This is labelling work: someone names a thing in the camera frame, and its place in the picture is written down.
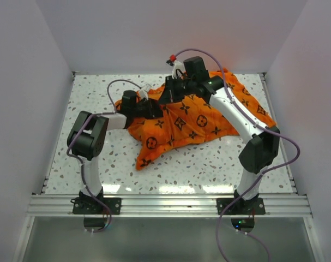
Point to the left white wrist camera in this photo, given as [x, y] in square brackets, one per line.
[143, 92]

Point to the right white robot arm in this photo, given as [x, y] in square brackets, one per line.
[261, 142]

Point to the orange patterned pillowcase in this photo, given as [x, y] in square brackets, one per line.
[191, 121]

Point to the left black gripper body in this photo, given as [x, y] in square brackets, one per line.
[145, 108]

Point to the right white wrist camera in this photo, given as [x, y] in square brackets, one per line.
[177, 67]

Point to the aluminium mounting rail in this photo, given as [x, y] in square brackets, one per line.
[171, 205]

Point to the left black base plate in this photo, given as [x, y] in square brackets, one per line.
[91, 207]

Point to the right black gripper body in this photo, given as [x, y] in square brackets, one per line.
[178, 88]

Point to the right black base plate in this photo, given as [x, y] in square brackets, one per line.
[241, 207]

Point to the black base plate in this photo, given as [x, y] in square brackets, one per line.
[91, 207]
[241, 207]

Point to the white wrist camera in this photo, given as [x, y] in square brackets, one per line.
[177, 67]
[143, 92]

